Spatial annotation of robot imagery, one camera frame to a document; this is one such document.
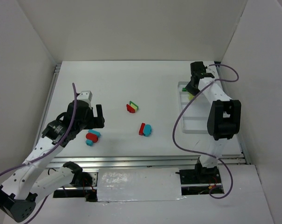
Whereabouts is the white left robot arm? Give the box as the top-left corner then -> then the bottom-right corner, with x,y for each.
0,100 -> 105,223

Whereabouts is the red rectangular lego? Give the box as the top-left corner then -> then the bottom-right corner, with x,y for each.
138,123 -> 145,135

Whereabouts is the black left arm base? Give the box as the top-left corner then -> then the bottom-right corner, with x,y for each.
53,161 -> 98,202

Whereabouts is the blue top lego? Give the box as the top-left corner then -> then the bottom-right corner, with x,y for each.
88,129 -> 101,137

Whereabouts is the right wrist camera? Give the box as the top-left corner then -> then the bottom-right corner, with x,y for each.
205,66 -> 217,76

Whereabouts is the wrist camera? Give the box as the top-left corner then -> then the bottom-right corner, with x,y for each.
205,66 -> 217,76
77,91 -> 93,102

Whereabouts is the red round lego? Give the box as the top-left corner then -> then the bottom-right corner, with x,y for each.
86,133 -> 98,143

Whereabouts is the blue bottom lego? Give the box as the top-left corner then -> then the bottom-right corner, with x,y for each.
85,140 -> 94,147

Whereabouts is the blue oval lego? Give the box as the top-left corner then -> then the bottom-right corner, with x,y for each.
143,124 -> 152,137

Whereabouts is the aluminium table rail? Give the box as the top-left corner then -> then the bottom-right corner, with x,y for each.
45,155 -> 251,168

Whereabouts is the red half-round lego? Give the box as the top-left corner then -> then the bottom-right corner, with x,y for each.
126,104 -> 136,113

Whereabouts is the silver tape sheet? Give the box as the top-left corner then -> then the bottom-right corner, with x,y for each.
97,168 -> 183,202

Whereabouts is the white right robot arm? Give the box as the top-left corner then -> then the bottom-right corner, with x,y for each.
186,61 -> 241,175

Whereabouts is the white compartment tray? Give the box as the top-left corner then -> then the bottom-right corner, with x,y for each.
178,81 -> 225,134

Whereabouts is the lime curved lego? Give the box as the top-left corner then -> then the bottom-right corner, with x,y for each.
188,94 -> 194,100

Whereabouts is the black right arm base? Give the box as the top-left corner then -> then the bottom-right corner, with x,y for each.
176,159 -> 221,185

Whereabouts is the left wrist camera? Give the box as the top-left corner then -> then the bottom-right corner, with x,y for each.
77,91 -> 93,102

